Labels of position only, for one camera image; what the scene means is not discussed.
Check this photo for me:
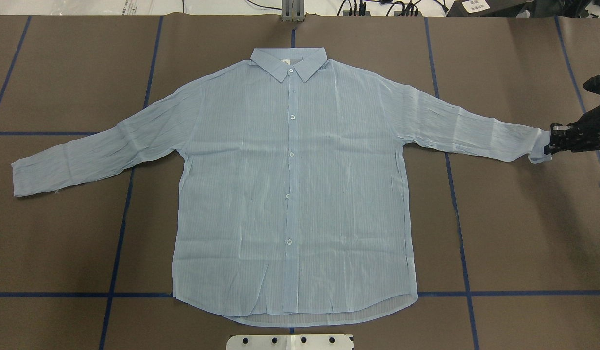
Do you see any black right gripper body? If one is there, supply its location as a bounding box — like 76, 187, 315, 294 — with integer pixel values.
544, 75, 600, 155

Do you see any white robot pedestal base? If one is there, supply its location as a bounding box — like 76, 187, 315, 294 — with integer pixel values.
226, 334, 355, 350

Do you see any light blue button-up shirt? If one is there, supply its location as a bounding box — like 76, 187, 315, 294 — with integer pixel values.
12, 47, 551, 327

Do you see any aluminium frame post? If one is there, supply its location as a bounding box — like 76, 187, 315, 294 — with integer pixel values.
281, 0, 306, 22

